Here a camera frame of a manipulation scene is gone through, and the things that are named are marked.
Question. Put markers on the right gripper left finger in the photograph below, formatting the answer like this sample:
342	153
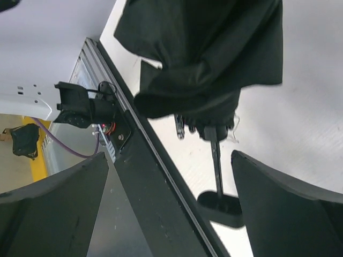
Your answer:
56	215

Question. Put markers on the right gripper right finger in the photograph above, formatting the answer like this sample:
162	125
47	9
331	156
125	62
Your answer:
285	216

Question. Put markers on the black folding umbrella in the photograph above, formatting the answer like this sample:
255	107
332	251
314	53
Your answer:
197	56

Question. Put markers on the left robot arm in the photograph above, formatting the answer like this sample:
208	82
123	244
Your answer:
63	102

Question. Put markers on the black bag on floor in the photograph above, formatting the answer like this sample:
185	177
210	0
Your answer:
25	140

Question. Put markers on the left white cable duct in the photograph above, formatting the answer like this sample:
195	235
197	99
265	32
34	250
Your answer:
105	141

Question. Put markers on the aluminium cross rail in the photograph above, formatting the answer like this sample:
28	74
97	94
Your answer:
102	71

